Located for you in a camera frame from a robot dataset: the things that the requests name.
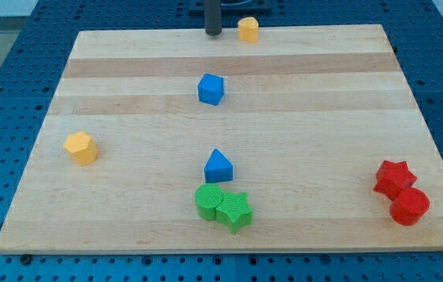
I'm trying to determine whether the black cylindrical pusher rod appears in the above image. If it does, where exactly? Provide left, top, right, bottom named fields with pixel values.
left=204, top=0, right=222, bottom=36

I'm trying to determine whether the yellow heart block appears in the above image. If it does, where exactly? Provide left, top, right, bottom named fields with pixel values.
left=238, top=16, right=259, bottom=43

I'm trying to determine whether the blue cube block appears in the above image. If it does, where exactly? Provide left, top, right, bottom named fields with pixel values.
left=198, top=74, right=224, bottom=106

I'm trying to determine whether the wooden board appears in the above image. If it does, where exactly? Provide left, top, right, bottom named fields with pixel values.
left=0, top=24, right=443, bottom=255

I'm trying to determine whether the blue triangle block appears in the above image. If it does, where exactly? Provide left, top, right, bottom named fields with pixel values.
left=204, top=149, right=234, bottom=183

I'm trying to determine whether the green cylinder block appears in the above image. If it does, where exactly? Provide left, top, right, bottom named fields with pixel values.
left=194, top=183, right=223, bottom=221

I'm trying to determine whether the yellow hexagon block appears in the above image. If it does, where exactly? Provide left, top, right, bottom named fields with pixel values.
left=64, top=132, right=99, bottom=166

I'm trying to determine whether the green star block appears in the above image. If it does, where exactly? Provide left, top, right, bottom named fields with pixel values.
left=216, top=191, right=252, bottom=234

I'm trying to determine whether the red star block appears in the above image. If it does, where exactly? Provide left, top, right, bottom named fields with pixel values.
left=373, top=160, right=417, bottom=201

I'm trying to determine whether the red cylinder block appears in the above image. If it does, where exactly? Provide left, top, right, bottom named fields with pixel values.
left=390, top=187, right=430, bottom=226

